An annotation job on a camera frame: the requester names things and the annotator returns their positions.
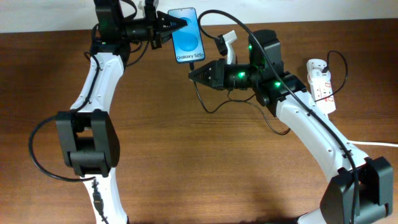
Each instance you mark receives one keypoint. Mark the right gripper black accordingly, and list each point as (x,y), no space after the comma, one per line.
(222,74)

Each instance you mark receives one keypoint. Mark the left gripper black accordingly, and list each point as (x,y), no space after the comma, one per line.
(161,20)

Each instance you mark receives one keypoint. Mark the blue Samsung Galaxy smartphone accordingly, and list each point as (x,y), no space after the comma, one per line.
(188,45)

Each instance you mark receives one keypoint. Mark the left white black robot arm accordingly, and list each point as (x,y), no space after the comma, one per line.
(89,143)

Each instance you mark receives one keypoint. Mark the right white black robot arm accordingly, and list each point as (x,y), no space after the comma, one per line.
(360,189)

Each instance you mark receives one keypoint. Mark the white USB charger plug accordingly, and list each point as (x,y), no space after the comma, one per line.
(315,71)

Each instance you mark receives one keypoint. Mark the white power strip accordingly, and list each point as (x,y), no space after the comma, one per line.
(321,92)

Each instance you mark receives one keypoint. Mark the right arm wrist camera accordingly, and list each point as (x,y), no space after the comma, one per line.
(225,48)

